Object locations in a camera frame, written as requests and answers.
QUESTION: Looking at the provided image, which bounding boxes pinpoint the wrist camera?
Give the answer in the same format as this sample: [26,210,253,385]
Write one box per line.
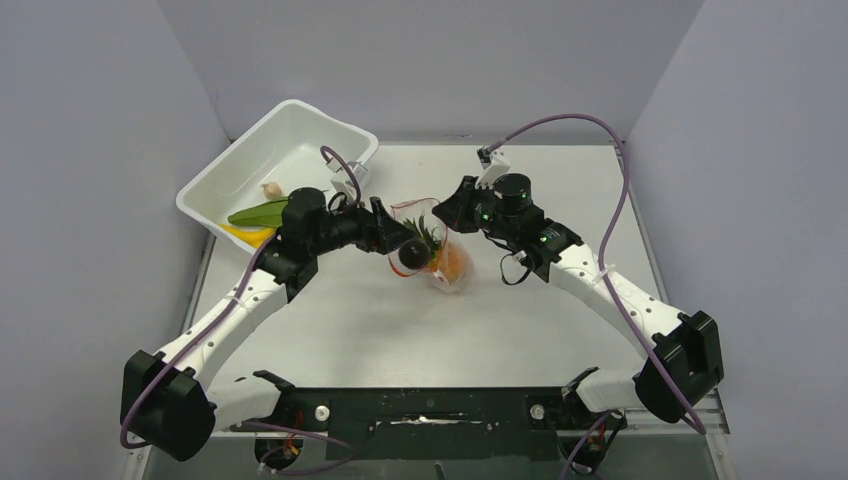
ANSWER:
[331,162,371,196]
[475,147,511,190]

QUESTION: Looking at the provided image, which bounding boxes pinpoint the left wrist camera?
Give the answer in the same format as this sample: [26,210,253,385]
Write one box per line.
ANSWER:
[331,162,371,196]

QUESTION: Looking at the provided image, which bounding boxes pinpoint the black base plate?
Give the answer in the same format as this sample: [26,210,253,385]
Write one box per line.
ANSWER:
[254,387,628,473]

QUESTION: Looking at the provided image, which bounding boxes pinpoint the dark mangosteen toy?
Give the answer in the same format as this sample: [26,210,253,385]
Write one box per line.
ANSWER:
[397,238,432,271]

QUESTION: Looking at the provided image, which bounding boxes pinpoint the white plastic bin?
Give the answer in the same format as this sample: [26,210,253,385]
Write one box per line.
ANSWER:
[176,99,379,254]

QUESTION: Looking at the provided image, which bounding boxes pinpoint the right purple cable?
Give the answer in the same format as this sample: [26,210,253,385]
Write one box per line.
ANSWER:
[483,113,708,480]

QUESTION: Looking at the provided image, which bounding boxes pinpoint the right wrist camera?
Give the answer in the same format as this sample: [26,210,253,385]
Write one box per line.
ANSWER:
[475,147,511,190]

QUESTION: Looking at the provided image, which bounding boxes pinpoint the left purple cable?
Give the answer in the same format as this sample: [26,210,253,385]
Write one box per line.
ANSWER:
[119,145,363,477]

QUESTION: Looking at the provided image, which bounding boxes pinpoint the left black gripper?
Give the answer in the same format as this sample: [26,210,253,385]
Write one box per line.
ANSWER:
[309,191,415,256]

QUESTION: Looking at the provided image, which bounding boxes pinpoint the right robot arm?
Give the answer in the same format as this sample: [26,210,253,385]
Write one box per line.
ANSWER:
[432,173,724,427]

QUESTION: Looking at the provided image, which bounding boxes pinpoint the yellow toy banana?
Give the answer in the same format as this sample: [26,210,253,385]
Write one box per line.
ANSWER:
[220,224,276,249]

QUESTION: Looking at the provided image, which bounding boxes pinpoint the purple cable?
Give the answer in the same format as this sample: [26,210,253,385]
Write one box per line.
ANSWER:
[483,113,708,480]
[119,145,363,477]

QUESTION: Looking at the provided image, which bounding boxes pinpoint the garlic toy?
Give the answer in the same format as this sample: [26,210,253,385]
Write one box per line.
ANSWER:
[261,182,285,201]

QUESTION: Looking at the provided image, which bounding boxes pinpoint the clear zip top bag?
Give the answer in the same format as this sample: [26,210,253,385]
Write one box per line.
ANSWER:
[389,197,474,294]

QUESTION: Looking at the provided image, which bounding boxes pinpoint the toy pineapple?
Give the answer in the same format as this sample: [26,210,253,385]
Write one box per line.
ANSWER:
[402,214,473,292]

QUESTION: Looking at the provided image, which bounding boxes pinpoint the green toy vegetable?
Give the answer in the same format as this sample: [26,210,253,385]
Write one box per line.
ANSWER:
[227,197,289,229]

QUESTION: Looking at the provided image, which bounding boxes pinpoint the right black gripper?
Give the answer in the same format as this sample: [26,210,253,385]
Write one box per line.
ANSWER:
[434,177,518,243]

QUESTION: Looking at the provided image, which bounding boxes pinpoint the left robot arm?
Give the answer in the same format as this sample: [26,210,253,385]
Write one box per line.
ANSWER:
[119,187,414,461]

